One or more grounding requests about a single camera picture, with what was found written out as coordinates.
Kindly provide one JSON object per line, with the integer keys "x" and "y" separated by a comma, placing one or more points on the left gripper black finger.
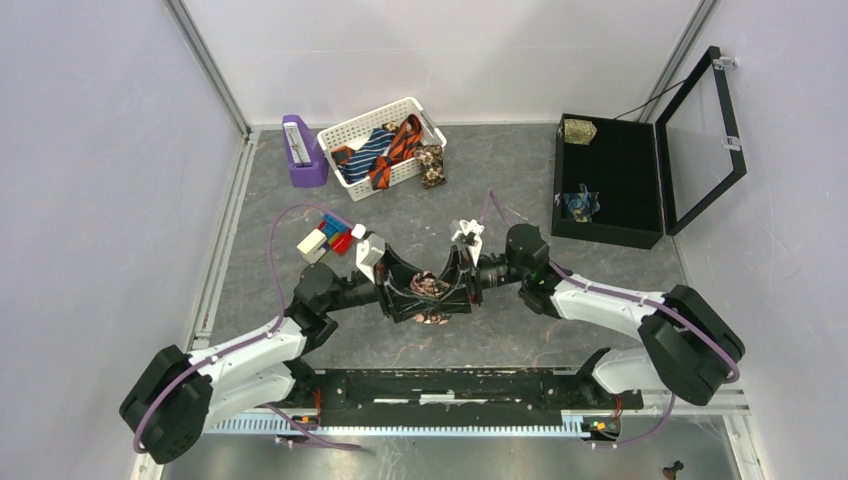
{"x": 422, "y": 309}
{"x": 392, "y": 269}

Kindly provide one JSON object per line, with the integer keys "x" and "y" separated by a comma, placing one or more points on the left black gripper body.
{"x": 360, "y": 290}

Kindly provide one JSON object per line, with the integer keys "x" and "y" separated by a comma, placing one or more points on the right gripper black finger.
{"x": 455, "y": 300}
{"x": 459, "y": 268}

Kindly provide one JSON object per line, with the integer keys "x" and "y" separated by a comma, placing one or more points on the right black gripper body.
{"x": 496, "y": 271}

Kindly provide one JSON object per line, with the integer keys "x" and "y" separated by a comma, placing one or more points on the black pink floral tie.
{"x": 427, "y": 284}

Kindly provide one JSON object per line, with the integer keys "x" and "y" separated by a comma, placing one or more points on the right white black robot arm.
{"x": 684, "y": 346}

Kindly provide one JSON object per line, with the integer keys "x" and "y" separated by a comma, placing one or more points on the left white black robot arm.
{"x": 181, "y": 394}

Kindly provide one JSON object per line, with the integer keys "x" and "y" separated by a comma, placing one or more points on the colourful toy block stack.
{"x": 332, "y": 235}

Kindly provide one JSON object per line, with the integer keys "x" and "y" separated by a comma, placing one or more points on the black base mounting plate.
{"x": 476, "y": 397}

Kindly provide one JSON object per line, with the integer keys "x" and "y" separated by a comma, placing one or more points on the blue patterned rolled tie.
{"x": 582, "y": 205}

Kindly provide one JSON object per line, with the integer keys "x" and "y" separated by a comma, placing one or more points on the navy white striped tie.
{"x": 354, "y": 165}

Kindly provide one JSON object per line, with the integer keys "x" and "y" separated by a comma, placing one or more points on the brown floral tie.
{"x": 430, "y": 161}

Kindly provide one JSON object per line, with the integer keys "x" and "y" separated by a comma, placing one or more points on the orange navy striped tie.
{"x": 402, "y": 147}

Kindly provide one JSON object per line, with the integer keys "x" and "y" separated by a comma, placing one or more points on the purple metronome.
{"x": 307, "y": 163}

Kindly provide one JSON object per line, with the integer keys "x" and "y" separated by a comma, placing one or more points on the white plastic basket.
{"x": 353, "y": 133}

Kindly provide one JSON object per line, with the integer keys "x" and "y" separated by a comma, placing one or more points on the gold rolled tie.
{"x": 578, "y": 131}

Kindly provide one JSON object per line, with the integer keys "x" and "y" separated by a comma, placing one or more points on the black tie display box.
{"x": 654, "y": 178}

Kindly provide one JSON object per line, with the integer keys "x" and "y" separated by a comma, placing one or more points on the small black floor object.
{"x": 671, "y": 472}

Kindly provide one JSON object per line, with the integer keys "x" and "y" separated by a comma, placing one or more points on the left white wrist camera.
{"x": 370, "y": 249}

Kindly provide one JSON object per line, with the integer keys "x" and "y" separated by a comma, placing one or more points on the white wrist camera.
{"x": 370, "y": 249}
{"x": 467, "y": 235}

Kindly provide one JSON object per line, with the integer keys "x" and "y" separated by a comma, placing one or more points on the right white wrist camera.
{"x": 467, "y": 235}

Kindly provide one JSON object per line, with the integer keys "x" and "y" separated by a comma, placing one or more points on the white slotted cable duct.
{"x": 264, "y": 422}

